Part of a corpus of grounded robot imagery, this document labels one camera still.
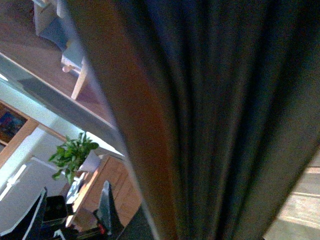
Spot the wooden framed picture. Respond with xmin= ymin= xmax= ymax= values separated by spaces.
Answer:
xmin=0 ymin=100 xmax=39 ymax=167

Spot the black box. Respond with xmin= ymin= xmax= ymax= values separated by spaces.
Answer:
xmin=43 ymin=195 xmax=68 ymax=225

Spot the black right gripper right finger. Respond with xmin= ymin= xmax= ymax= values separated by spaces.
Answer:
xmin=96 ymin=180 xmax=124 ymax=240

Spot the green potted plant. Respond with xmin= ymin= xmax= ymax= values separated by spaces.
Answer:
xmin=48 ymin=131 xmax=100 ymax=185

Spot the dark hanging curtain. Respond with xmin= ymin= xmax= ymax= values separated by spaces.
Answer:
xmin=64 ymin=0 xmax=320 ymax=240

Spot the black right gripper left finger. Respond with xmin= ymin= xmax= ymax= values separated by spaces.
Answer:
xmin=0 ymin=187 xmax=48 ymax=240

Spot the wooden side cabinet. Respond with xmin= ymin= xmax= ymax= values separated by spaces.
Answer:
xmin=66 ymin=155 xmax=142 ymax=231

